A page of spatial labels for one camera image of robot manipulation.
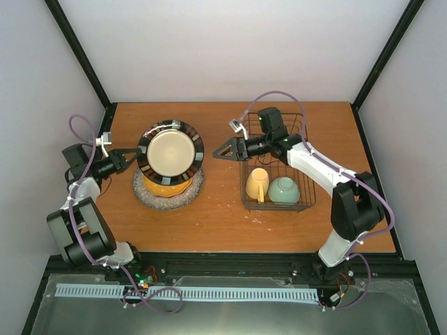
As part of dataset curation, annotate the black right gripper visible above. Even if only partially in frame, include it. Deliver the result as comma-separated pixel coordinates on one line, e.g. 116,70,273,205
212,134,271,163

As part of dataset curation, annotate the yellow mug white inside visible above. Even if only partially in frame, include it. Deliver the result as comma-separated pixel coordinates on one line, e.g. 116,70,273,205
245,168,270,203

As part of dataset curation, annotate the brown rimmed beige plate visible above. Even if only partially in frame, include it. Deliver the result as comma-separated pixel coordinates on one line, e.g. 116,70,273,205
137,119,205,186

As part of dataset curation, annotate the orange white dotted plate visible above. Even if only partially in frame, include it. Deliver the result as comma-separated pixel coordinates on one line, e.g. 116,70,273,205
142,175,193,198

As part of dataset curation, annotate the light green ceramic bowl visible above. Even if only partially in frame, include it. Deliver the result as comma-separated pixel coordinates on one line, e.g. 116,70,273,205
268,177,301,205

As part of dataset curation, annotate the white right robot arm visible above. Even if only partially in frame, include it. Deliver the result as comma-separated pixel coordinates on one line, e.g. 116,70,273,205
212,107,385,282

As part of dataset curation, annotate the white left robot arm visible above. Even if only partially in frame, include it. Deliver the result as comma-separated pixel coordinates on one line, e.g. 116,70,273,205
46,144,145,281

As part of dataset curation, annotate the speckled grey large plate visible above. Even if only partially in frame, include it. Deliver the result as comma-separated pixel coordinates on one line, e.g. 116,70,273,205
133,168,205,211

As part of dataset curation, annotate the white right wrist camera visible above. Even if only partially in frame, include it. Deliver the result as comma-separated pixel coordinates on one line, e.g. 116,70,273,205
228,119,249,140

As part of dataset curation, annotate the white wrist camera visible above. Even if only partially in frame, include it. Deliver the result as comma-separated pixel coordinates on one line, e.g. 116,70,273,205
228,119,249,140
89,132,112,157

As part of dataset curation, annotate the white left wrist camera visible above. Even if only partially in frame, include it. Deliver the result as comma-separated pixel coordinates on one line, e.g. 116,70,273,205
89,132,112,157

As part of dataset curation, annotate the dark wire dish rack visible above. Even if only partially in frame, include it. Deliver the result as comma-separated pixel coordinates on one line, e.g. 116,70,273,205
240,112,316,212

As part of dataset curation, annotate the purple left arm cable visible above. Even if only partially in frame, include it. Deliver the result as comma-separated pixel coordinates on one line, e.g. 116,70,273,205
68,114,184,314

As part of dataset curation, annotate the light blue slotted cable duct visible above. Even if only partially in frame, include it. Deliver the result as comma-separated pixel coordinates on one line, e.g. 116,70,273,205
54,283,318,304

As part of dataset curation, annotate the black aluminium frame rail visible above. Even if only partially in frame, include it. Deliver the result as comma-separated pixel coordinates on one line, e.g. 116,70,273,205
45,253,420,283

